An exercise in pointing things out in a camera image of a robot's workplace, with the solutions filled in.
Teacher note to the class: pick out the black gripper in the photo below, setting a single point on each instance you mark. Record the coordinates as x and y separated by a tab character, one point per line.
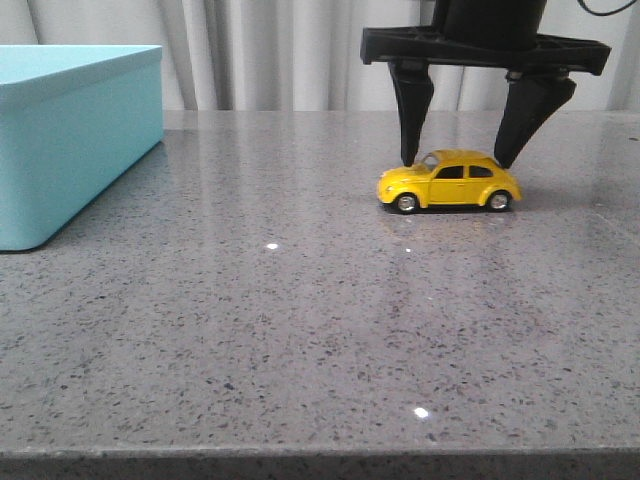
477	33

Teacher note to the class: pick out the yellow toy beetle car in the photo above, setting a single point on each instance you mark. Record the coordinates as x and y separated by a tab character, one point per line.
449	177

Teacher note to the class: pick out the light blue storage box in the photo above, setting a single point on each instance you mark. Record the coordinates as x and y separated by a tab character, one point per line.
73	119

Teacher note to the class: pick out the grey pleated curtain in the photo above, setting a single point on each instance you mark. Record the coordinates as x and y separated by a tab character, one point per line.
304	55

